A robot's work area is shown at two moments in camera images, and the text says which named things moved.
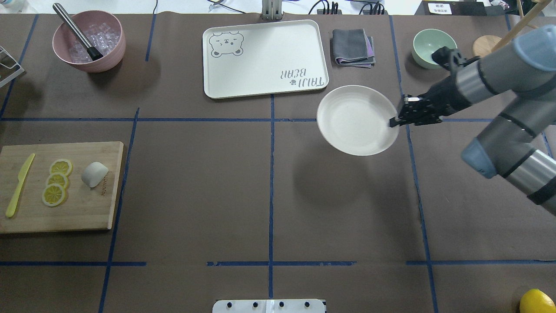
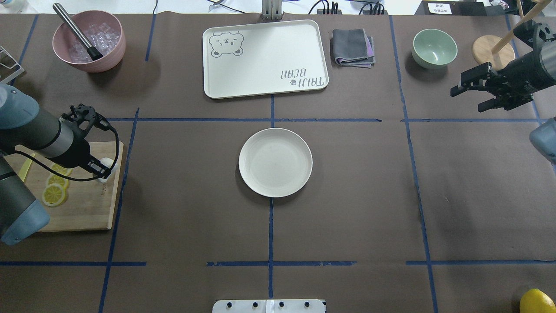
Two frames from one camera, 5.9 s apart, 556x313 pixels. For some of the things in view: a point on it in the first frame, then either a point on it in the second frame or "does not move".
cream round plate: [355, 120] -> [275, 162]
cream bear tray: [253, 60] does not move
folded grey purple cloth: [352, 48] does not move
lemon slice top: [61, 166] does not move
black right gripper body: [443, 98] -> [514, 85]
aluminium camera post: [272, 9] does not move
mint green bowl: [427, 41] does not move
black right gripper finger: [393, 122] -> [455, 90]
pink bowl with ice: [102, 30] does not move
